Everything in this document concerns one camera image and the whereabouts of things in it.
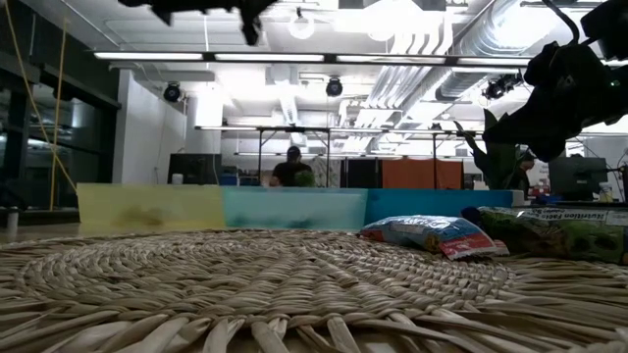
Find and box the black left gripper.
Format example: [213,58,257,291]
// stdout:
[117,0,279,48]

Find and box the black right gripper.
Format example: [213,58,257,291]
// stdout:
[483,42,617,163]

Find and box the green snack packet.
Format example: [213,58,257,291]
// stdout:
[478,205,628,266]

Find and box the blue red-ended granola bar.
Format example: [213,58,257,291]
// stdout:
[359,214,510,261]

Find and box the globe pendant lamp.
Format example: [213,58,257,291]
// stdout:
[288,7,316,41]

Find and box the person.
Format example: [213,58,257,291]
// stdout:
[269,145,316,188]
[512,149,539,197]

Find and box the computer monitor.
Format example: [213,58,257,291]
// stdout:
[549,156,608,202]

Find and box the long ceiling light fixture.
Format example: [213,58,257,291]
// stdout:
[92,50,534,69]

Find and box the blue plastic bin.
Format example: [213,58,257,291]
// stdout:
[363,188,515,225]

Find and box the orange partition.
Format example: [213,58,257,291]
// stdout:
[381,159,465,190]

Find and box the black partition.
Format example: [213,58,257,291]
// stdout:
[341,157,383,189]

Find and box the teal plastic bin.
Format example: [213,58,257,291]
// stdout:
[221,186,369,231]

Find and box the yellow plastic bin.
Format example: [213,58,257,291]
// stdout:
[77,182,225,231]

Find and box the round woven straw placemat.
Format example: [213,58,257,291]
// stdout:
[0,228,628,353]

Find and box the silver ceiling duct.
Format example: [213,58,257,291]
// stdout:
[434,0,541,103]

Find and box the black workstation frame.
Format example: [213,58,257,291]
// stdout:
[195,125,487,190]

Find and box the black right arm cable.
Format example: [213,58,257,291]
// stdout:
[542,0,583,46]

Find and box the yellow extension cord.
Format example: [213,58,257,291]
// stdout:
[47,0,70,213]
[2,0,79,193]

